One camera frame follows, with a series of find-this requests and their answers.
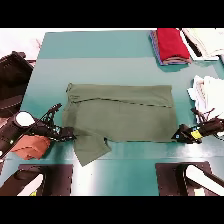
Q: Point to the white garment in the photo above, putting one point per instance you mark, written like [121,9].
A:
[210,40]

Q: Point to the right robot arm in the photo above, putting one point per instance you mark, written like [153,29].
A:
[213,126]

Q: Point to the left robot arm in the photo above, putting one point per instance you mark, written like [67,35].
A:
[24,119]

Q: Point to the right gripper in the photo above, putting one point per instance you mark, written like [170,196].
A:
[187,134]

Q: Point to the green T-shirt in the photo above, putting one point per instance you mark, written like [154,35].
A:
[120,113]

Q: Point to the brown garment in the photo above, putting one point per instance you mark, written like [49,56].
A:
[176,61]

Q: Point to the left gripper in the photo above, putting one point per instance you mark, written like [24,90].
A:
[63,133]

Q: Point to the cream garment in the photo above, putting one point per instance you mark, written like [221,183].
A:
[215,95]

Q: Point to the orange garment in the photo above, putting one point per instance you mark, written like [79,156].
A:
[31,146]

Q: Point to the red garment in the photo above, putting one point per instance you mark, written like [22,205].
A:
[171,41]

